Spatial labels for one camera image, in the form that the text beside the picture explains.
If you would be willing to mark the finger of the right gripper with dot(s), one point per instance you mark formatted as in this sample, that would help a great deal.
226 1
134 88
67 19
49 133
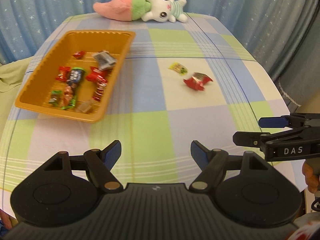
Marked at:
252 138
294 120

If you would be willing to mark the orange plastic tray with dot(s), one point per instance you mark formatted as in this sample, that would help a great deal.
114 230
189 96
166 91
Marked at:
35 93

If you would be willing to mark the dark green chips bag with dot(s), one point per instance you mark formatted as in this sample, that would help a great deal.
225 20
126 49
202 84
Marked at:
75 78

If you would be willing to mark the clear black seaweed packet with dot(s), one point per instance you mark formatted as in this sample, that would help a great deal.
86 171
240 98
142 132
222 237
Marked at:
104 59

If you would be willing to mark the checkered bed cover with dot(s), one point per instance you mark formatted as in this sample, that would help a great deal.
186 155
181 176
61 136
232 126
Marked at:
152 111

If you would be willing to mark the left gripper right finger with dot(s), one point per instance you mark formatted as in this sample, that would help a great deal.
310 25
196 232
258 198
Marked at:
212 164

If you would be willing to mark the red silver snack packet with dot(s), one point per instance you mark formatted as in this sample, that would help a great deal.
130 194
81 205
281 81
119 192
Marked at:
198 81

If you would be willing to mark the white bunny carrot plush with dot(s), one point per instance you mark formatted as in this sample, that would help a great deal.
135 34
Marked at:
146 10

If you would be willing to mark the clear brown candy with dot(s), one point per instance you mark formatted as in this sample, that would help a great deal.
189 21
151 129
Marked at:
86 106

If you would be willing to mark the yellow green candy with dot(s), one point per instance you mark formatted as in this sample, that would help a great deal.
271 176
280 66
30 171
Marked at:
179 68

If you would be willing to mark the small dark red candy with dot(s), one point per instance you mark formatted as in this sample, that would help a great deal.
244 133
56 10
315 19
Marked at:
79 54

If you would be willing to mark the light green blanket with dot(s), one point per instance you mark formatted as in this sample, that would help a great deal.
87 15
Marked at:
11 79

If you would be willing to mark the red foil candy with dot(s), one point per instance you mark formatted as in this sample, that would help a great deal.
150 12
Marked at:
63 73

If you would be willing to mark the person's right hand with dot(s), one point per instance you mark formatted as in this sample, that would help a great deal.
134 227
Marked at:
311 180

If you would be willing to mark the green brown candy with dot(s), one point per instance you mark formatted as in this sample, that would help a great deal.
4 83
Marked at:
55 98

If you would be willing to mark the blue star curtain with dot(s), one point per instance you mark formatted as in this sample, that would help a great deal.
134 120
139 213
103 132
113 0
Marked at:
271 30

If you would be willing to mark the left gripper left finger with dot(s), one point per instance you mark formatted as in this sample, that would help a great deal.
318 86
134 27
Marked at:
99 165

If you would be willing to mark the long red snack packet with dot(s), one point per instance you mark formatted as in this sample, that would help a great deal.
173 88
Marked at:
99 78

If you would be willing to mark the grey skirted furniture cover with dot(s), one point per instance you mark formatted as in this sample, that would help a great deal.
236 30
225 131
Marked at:
299 83

